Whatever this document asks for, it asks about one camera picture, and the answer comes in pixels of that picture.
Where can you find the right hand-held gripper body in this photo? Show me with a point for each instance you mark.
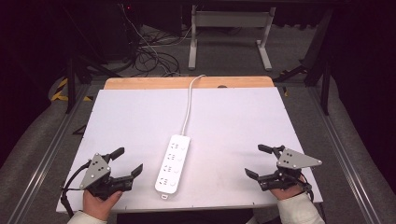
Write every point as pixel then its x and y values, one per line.
pixel 291 165

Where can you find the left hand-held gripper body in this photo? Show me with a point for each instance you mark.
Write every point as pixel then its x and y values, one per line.
pixel 95 171

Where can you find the person's right hand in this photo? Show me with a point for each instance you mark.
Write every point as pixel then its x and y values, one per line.
pixel 285 192

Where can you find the person's left hand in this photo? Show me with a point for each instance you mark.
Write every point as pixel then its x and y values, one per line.
pixel 99 205

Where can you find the white board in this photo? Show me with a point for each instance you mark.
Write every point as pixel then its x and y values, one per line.
pixel 236 130

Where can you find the white power strip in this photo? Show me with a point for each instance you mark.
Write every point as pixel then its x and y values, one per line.
pixel 172 165

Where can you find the yellow black hazard tape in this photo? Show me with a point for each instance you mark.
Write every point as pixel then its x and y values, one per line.
pixel 60 93

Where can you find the black metal stand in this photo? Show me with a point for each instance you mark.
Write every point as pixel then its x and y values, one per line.
pixel 76 74
pixel 320 65

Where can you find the aluminium floor rail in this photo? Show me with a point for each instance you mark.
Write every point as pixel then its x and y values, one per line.
pixel 342 155
pixel 46 155

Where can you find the white metal stand frame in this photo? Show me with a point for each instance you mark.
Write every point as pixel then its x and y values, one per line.
pixel 230 19

